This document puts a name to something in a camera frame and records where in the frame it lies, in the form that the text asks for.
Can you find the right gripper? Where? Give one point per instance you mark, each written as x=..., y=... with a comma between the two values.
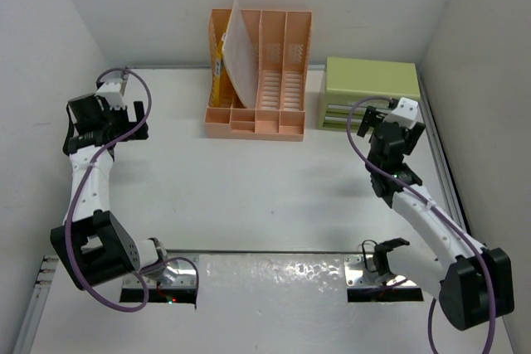
x=371, y=118

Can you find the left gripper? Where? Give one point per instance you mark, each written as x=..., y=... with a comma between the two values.
x=122, y=113

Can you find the green metal drawer box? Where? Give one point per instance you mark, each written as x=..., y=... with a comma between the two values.
x=348, y=80

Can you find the orange plastic clipboard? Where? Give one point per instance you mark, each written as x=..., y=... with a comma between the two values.
x=222, y=92

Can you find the clear mesh document pouch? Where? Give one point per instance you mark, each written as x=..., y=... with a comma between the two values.
x=240, y=52

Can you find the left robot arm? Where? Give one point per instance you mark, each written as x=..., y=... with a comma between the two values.
x=92, y=245

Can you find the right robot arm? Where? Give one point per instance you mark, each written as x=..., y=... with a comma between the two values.
x=471, y=282

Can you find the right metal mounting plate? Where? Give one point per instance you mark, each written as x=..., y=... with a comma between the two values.
x=360, y=273

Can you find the metal mounting plate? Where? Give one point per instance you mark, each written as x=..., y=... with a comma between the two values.
x=179, y=271
x=360, y=273

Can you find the pink plastic file organizer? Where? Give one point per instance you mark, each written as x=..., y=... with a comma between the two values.
x=279, y=115

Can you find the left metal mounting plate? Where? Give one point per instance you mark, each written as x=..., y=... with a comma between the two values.
x=179, y=271

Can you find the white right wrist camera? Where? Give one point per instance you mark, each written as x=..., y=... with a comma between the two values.
x=404, y=114

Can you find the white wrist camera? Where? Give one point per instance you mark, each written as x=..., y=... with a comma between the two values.
x=112, y=91
x=404, y=114

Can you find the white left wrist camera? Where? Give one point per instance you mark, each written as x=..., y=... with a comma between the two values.
x=112, y=91

